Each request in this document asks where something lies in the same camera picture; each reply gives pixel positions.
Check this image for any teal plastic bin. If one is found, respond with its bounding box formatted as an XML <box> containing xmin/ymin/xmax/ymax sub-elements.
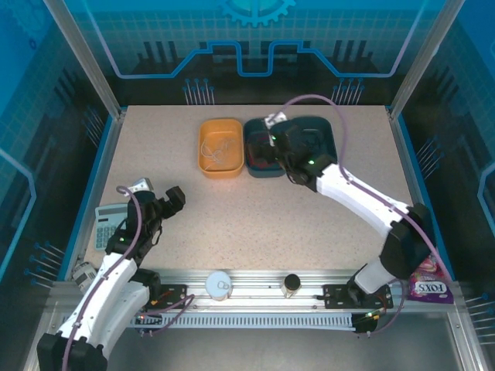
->
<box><xmin>288</xmin><ymin>115</ymin><xmax>338</xmax><ymax>177</ymax></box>
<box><xmin>243</xmin><ymin>117</ymin><xmax>289</xmax><ymax>179</ymax></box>

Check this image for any light blue calculator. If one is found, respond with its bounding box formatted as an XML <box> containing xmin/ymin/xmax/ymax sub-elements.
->
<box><xmin>94</xmin><ymin>203</ymin><xmax>131</xmax><ymax>251</ymax></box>

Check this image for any orange plastic bin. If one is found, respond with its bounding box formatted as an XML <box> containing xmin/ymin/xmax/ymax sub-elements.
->
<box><xmin>197</xmin><ymin>118</ymin><xmax>244</xmax><ymax>180</ymax></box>

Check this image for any can with flag print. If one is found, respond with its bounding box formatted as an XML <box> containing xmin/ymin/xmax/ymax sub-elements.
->
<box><xmin>72</xmin><ymin>261</ymin><xmax>100</xmax><ymax>294</ymax></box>

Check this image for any silver tin can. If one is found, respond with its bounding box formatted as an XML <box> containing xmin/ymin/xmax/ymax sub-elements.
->
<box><xmin>204</xmin><ymin>269</ymin><xmax>233</xmax><ymax>301</ymax></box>

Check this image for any jar with black lid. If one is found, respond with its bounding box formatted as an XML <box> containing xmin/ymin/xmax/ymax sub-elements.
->
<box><xmin>283</xmin><ymin>273</ymin><xmax>302</xmax><ymax>298</ymax></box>

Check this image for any purple candy bag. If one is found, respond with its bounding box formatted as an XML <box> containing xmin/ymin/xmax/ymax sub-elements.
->
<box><xmin>408</xmin><ymin>254</ymin><xmax>454</xmax><ymax>305</ymax></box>

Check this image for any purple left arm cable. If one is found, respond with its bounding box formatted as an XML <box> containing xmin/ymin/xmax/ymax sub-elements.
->
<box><xmin>61</xmin><ymin>185</ymin><xmax>196</xmax><ymax>371</ymax></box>

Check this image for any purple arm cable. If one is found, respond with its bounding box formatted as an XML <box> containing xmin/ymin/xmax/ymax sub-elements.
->
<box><xmin>284</xmin><ymin>94</ymin><xmax>453</xmax><ymax>337</ymax></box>
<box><xmin>61</xmin><ymin>185</ymin><xmax>196</xmax><ymax>371</ymax></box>

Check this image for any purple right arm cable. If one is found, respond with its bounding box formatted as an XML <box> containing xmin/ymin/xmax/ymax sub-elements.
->
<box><xmin>284</xmin><ymin>94</ymin><xmax>453</xmax><ymax>337</ymax></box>

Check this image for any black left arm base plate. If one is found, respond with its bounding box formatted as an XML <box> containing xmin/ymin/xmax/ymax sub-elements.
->
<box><xmin>148</xmin><ymin>284</ymin><xmax>189</xmax><ymax>310</ymax></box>

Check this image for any aluminium mounting rail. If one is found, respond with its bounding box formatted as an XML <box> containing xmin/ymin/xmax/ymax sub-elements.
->
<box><xmin>52</xmin><ymin>268</ymin><xmax>411</xmax><ymax>316</ymax></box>

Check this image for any white slotted cable duct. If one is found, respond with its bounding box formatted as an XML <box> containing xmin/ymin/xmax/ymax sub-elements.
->
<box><xmin>127</xmin><ymin>312</ymin><xmax>357</xmax><ymax>330</ymax></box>

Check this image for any aluminium frame post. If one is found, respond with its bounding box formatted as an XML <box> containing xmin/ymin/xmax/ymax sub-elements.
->
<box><xmin>42</xmin><ymin>0</ymin><xmax>127</xmax><ymax>119</ymax></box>
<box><xmin>387</xmin><ymin>0</ymin><xmax>453</xmax><ymax>119</ymax></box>

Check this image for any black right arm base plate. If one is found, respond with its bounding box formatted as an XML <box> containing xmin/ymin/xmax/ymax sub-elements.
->
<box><xmin>323</xmin><ymin>283</ymin><xmax>391</xmax><ymax>310</ymax></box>

